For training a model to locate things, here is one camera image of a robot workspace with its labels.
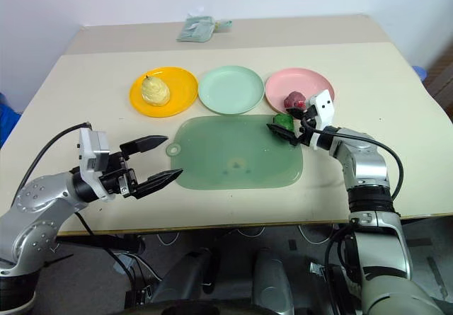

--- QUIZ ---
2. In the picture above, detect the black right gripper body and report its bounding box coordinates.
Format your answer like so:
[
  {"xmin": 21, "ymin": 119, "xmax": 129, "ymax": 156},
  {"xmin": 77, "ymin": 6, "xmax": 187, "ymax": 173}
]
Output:
[{"xmin": 296, "ymin": 105, "xmax": 320, "ymax": 143}]

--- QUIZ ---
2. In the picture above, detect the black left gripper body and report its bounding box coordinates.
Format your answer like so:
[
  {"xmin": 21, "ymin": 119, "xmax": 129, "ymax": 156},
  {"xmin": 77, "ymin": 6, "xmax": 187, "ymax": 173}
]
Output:
[{"xmin": 96, "ymin": 150, "xmax": 139, "ymax": 199}]

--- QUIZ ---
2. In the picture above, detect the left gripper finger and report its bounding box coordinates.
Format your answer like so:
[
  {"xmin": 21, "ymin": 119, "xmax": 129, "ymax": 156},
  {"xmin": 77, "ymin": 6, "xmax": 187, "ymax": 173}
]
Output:
[
  {"xmin": 119, "ymin": 134, "xmax": 169, "ymax": 161},
  {"xmin": 133, "ymin": 168, "xmax": 184, "ymax": 200}
]

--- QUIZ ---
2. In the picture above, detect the green toy vegetable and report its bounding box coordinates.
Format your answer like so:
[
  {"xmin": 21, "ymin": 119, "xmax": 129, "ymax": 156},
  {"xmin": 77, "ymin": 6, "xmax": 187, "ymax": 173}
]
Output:
[{"xmin": 273, "ymin": 113, "xmax": 295, "ymax": 134}]

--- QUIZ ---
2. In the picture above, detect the pink plate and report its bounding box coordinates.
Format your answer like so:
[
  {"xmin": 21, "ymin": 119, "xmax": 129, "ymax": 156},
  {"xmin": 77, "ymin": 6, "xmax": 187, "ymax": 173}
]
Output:
[{"xmin": 265, "ymin": 67, "xmax": 336, "ymax": 115}]

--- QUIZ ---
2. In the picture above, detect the yellow plate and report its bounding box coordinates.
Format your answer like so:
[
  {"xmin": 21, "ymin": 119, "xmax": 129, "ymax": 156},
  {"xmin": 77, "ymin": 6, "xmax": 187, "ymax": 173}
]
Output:
[{"xmin": 128, "ymin": 67, "xmax": 199, "ymax": 118}]

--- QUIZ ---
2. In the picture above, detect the light green plate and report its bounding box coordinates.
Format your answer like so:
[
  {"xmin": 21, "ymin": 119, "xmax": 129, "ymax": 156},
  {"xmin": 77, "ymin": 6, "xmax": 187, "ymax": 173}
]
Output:
[{"xmin": 197, "ymin": 65, "xmax": 265, "ymax": 115}]

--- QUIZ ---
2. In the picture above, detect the dark red toy fruit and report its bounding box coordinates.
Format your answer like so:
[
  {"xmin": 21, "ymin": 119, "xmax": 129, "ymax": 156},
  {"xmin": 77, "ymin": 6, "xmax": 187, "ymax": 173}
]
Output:
[{"xmin": 284, "ymin": 91, "xmax": 307, "ymax": 110}]

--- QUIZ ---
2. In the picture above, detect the pale yellow toy pear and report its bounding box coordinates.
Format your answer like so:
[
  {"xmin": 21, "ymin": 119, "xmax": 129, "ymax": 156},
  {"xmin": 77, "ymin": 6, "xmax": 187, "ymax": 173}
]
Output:
[{"xmin": 140, "ymin": 74, "xmax": 172, "ymax": 108}]

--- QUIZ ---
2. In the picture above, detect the translucent green cutting mat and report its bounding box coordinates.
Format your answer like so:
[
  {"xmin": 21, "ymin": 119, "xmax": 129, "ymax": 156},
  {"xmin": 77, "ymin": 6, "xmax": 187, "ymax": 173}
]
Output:
[{"xmin": 166, "ymin": 114, "xmax": 304, "ymax": 191}]

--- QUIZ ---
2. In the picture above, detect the dark grey rounded shape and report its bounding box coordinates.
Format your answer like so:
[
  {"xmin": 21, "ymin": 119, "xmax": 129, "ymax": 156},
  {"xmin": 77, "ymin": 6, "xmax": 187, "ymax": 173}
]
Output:
[{"xmin": 150, "ymin": 246, "xmax": 214, "ymax": 297}]

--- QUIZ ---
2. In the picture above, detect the pale green fabric pouch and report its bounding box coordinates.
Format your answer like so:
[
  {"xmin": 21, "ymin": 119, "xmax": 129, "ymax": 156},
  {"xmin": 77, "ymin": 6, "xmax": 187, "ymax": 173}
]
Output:
[{"xmin": 176, "ymin": 14, "xmax": 215, "ymax": 44}]

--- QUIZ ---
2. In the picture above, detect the blue bag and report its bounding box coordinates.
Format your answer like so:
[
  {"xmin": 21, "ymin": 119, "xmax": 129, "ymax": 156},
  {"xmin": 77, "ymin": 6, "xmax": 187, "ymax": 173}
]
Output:
[{"xmin": 0, "ymin": 93, "xmax": 23, "ymax": 150}]

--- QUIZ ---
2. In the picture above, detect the brown wooden furniture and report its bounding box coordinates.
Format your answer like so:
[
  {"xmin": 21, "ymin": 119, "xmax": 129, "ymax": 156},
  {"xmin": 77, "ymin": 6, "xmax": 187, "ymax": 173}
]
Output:
[{"xmin": 423, "ymin": 45, "xmax": 453, "ymax": 122}]

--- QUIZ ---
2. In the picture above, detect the light grey rounded shape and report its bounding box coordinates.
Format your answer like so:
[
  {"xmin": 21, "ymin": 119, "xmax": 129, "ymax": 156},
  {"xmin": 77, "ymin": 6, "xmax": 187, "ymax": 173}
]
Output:
[{"xmin": 251, "ymin": 247, "xmax": 295, "ymax": 315}]

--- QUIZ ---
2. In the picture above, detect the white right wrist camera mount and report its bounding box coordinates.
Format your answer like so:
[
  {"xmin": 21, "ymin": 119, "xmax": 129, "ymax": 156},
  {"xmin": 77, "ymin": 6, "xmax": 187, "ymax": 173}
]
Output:
[{"xmin": 304, "ymin": 88, "xmax": 336, "ymax": 150}]

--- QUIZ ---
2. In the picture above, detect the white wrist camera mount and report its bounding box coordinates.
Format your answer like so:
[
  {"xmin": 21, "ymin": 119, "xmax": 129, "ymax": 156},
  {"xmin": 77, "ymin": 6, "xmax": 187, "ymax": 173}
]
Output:
[
  {"xmin": 304, "ymin": 88, "xmax": 336, "ymax": 150},
  {"xmin": 76, "ymin": 127, "xmax": 118, "ymax": 202}
]

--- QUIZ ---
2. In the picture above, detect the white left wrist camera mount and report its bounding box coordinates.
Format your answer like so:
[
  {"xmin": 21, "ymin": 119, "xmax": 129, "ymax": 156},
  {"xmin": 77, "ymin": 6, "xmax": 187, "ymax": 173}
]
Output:
[{"xmin": 76, "ymin": 127, "xmax": 118, "ymax": 202}]

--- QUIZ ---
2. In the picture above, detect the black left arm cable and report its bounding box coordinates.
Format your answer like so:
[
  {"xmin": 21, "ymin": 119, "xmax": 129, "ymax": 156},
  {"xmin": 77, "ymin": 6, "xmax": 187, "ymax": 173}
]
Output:
[{"xmin": 17, "ymin": 120, "xmax": 93, "ymax": 198}]

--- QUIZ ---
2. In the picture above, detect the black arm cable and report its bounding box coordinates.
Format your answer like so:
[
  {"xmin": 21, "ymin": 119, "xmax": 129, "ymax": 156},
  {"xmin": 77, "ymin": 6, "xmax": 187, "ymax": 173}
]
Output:
[
  {"xmin": 300, "ymin": 119, "xmax": 405, "ymax": 202},
  {"xmin": 17, "ymin": 120, "xmax": 93, "ymax": 198}
]

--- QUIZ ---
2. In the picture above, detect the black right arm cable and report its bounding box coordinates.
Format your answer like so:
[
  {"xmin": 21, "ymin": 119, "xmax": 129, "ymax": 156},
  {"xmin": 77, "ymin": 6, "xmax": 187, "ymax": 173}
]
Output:
[{"xmin": 300, "ymin": 119, "xmax": 405, "ymax": 202}]

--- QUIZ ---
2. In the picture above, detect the pale green pouch strap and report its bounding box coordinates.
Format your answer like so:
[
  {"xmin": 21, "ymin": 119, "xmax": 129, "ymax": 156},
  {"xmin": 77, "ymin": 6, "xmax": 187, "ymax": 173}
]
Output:
[{"xmin": 212, "ymin": 20, "xmax": 234, "ymax": 33}]

